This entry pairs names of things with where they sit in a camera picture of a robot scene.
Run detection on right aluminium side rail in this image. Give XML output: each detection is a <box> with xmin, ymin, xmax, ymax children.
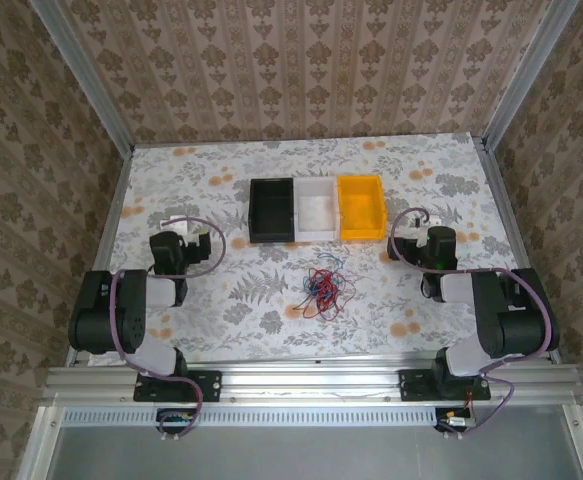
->
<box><xmin>473</xmin><ymin>133</ymin><xmax>563</xmax><ymax>365</ymax></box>

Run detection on left black connector bracket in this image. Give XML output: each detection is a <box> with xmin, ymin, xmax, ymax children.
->
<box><xmin>155</xmin><ymin>407</ymin><xmax>198</xmax><ymax>437</ymax></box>

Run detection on aluminium side rail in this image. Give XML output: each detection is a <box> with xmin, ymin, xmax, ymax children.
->
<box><xmin>64</xmin><ymin>144</ymin><xmax>136</xmax><ymax>367</ymax></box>
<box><xmin>473</xmin><ymin>133</ymin><xmax>563</xmax><ymax>365</ymax></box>

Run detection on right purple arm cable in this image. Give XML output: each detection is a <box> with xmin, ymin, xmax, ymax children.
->
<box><xmin>389</xmin><ymin>209</ymin><xmax>558</xmax><ymax>440</ymax></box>

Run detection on black connector bracket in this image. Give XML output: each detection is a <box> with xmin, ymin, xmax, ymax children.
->
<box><xmin>155</xmin><ymin>407</ymin><xmax>198</xmax><ymax>437</ymax></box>
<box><xmin>434</xmin><ymin>406</ymin><xmax>476</xmax><ymax>435</ymax></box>

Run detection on floral table cloth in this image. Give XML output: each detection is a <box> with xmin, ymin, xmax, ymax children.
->
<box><xmin>88</xmin><ymin>132</ymin><xmax>547</xmax><ymax>367</ymax></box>

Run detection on thin dark cable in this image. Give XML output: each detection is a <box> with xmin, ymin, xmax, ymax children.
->
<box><xmin>293</xmin><ymin>252</ymin><xmax>343</xmax><ymax>312</ymax></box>

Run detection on thin red cable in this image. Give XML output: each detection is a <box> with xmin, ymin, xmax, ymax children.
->
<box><xmin>304</xmin><ymin>268</ymin><xmax>356</xmax><ymax>320</ymax></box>
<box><xmin>303</xmin><ymin>267</ymin><xmax>357</xmax><ymax>321</ymax></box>

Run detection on left aluminium frame post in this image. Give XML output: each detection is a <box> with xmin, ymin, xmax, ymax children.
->
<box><xmin>29</xmin><ymin>0</ymin><xmax>136</xmax><ymax>153</ymax></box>

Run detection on right black connector bracket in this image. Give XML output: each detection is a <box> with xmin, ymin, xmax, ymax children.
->
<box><xmin>434</xmin><ymin>406</ymin><xmax>476</xmax><ymax>435</ymax></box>

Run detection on white plastic bin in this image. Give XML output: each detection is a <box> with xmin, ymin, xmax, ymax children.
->
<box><xmin>293</xmin><ymin>175</ymin><xmax>343</xmax><ymax>243</ymax></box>

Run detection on grey metal sheet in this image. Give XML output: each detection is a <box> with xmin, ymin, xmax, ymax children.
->
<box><xmin>18</xmin><ymin>405</ymin><xmax>583</xmax><ymax>480</ymax></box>

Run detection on black plastic bin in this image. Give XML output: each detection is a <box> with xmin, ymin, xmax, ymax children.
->
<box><xmin>248</xmin><ymin>177</ymin><xmax>298</xmax><ymax>245</ymax></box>

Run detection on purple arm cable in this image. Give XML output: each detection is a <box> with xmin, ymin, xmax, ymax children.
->
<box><xmin>389</xmin><ymin>209</ymin><xmax>558</xmax><ymax>440</ymax></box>
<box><xmin>109</xmin><ymin>217</ymin><xmax>228</xmax><ymax>441</ymax></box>

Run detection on slotted grey cable duct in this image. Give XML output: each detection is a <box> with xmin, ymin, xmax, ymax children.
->
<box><xmin>60</xmin><ymin>406</ymin><xmax>472</xmax><ymax>427</ymax></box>

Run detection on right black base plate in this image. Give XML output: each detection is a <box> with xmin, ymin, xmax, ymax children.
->
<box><xmin>399</xmin><ymin>368</ymin><xmax>493</xmax><ymax>403</ymax></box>

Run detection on left aluminium side rail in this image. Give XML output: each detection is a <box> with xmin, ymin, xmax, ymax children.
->
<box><xmin>64</xmin><ymin>144</ymin><xmax>136</xmax><ymax>367</ymax></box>

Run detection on aluminium frame post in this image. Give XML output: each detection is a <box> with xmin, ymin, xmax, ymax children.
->
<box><xmin>481</xmin><ymin>0</ymin><xmax>581</xmax><ymax>151</ymax></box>
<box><xmin>29</xmin><ymin>0</ymin><xmax>136</xmax><ymax>153</ymax></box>

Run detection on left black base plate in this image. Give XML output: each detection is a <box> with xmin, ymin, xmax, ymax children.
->
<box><xmin>133</xmin><ymin>369</ymin><xmax>223</xmax><ymax>403</ymax></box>

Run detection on yellow plastic bin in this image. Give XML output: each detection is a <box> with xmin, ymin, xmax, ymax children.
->
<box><xmin>337</xmin><ymin>174</ymin><xmax>388</xmax><ymax>243</ymax></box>

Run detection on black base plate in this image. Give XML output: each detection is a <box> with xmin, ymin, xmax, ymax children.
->
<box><xmin>133</xmin><ymin>369</ymin><xmax>223</xmax><ymax>403</ymax></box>
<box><xmin>399</xmin><ymin>368</ymin><xmax>493</xmax><ymax>403</ymax></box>

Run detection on aluminium front rail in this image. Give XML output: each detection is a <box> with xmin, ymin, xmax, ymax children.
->
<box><xmin>40</xmin><ymin>355</ymin><xmax>583</xmax><ymax>407</ymax></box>

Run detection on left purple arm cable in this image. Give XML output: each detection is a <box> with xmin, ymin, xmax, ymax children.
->
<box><xmin>109</xmin><ymin>217</ymin><xmax>228</xmax><ymax>441</ymax></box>

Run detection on right aluminium frame post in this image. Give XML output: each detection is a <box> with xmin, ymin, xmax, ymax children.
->
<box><xmin>481</xmin><ymin>0</ymin><xmax>581</xmax><ymax>151</ymax></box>

